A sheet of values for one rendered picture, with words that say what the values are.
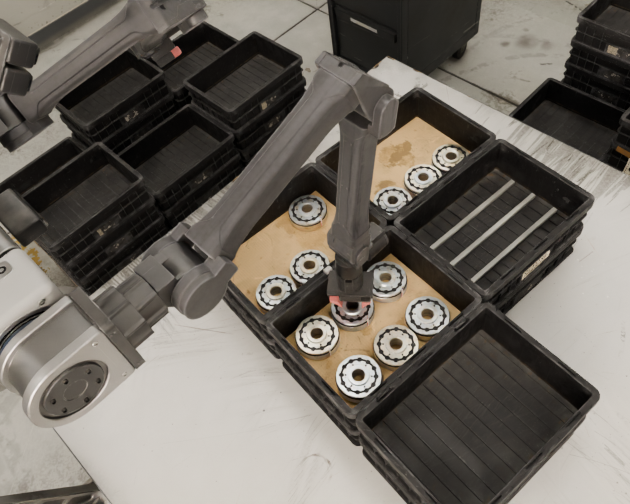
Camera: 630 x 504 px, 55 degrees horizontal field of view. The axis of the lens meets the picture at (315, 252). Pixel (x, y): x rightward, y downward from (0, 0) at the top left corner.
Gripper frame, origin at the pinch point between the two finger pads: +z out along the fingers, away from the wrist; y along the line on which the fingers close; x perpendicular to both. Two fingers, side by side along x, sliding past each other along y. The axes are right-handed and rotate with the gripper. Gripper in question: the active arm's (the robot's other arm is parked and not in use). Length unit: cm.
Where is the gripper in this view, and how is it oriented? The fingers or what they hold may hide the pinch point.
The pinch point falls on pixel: (352, 303)
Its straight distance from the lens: 144.7
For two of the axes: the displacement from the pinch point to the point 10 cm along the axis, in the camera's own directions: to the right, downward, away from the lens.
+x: -1.0, 8.2, -5.7
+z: 0.9, 5.8, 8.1
